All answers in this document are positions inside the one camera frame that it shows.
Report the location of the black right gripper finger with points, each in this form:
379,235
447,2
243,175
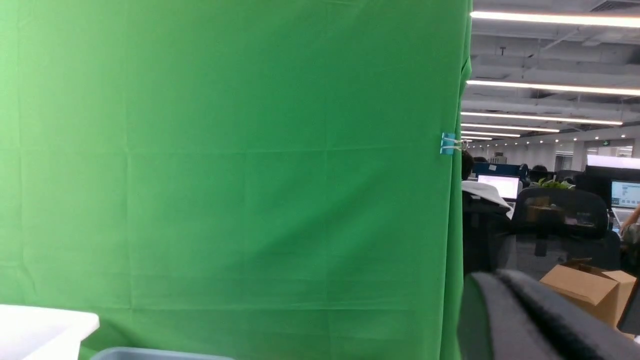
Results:
507,315

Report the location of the cardboard box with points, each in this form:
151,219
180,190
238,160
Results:
600,292

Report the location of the black office chair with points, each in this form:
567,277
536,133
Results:
551,226

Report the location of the laptop screen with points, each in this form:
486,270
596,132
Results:
508,187

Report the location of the computer monitor right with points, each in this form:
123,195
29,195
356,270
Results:
625,194

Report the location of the blue binder clip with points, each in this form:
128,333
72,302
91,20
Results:
450,143

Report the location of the green backdrop cloth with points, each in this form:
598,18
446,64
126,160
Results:
255,179

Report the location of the teal plastic bin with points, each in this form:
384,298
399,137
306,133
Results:
133,353

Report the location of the large white plastic tub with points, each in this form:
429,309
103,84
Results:
39,333

